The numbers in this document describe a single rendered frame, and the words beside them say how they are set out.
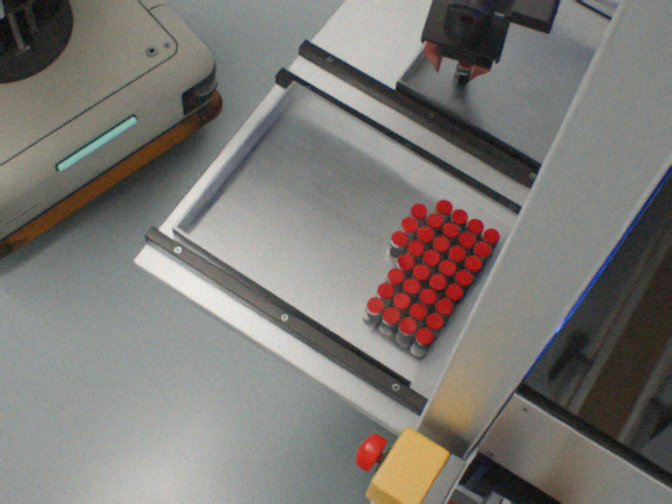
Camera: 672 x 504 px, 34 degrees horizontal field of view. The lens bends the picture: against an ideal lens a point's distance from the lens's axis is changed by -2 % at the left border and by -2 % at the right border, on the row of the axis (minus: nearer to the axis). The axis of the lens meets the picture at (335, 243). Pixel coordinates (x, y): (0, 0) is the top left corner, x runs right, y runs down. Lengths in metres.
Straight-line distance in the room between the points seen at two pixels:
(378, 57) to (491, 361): 0.67
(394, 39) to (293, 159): 0.24
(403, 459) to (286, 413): 1.09
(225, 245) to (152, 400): 0.90
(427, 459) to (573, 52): 0.68
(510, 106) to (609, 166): 0.86
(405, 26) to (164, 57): 0.80
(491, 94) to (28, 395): 1.18
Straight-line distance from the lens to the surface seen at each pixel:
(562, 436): 1.00
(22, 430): 2.24
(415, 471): 1.12
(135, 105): 2.20
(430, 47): 1.40
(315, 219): 1.37
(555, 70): 1.55
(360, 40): 1.52
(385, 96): 1.45
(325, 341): 1.29
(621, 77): 0.58
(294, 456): 2.18
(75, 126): 2.17
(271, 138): 1.43
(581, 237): 0.71
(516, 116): 1.49
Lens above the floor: 2.11
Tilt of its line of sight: 64 degrees down
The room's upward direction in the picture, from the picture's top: 9 degrees clockwise
